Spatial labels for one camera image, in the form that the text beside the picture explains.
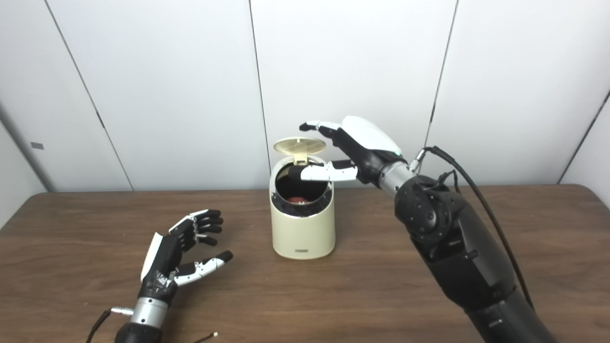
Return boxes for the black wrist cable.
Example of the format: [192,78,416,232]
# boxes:
[86,307,134,343]
[411,146,534,308]

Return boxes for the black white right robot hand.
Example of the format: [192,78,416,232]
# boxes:
[288,116,410,185]

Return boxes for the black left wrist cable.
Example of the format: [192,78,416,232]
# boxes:
[86,307,134,343]

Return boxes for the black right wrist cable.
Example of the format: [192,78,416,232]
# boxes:
[411,146,534,308]

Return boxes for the cream-colored round bin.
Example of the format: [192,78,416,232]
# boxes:
[269,153,336,260]

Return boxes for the cream round bin lid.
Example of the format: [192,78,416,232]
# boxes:
[273,137,327,165]

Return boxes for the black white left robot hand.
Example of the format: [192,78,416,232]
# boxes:
[140,209,234,302]

